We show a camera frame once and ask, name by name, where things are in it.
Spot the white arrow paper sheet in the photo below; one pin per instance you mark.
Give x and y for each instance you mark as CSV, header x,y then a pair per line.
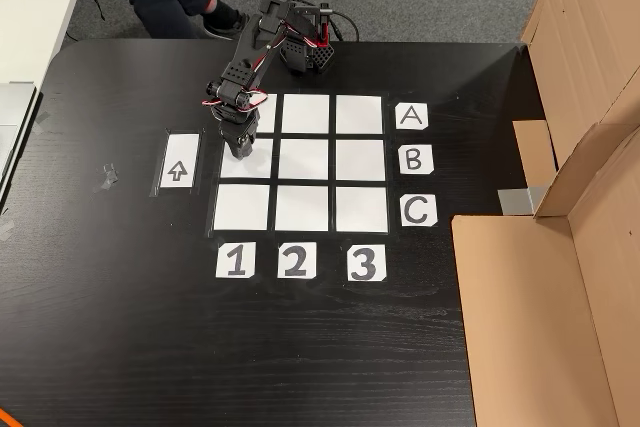
x,y
180,147

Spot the paper sheet number 2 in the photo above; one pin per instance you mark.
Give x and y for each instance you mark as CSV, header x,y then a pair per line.
x,y
284,272

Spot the white paper grid square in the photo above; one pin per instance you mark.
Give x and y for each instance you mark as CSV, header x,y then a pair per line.
x,y
360,160
303,159
305,113
362,209
359,114
235,169
242,207
270,117
301,208

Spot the clear tape scrap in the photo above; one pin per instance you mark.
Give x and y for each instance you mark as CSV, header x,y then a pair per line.
x,y
42,122
106,178
6,230

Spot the brown cardboard sheet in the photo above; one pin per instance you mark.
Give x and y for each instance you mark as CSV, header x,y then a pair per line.
x,y
525,322
585,22

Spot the paper sheet letter B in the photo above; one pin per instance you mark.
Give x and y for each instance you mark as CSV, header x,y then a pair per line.
x,y
425,168

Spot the paper sheet letter C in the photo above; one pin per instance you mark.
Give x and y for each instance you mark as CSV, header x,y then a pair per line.
x,y
431,199

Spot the white desk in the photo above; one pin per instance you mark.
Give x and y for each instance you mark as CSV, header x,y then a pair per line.
x,y
30,22

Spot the paper sheet letter A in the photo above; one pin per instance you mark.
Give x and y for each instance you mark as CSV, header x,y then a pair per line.
x,y
402,108

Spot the paper sheet number 3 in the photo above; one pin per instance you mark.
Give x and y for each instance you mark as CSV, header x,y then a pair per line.
x,y
354,252

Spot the red and black clamp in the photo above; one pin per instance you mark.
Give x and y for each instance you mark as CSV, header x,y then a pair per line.
x,y
325,36

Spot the paper sheet number 1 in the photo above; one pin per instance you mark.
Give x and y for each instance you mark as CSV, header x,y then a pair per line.
x,y
222,249

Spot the grey tape strip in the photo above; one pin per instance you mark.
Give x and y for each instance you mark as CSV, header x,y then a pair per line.
x,y
517,201

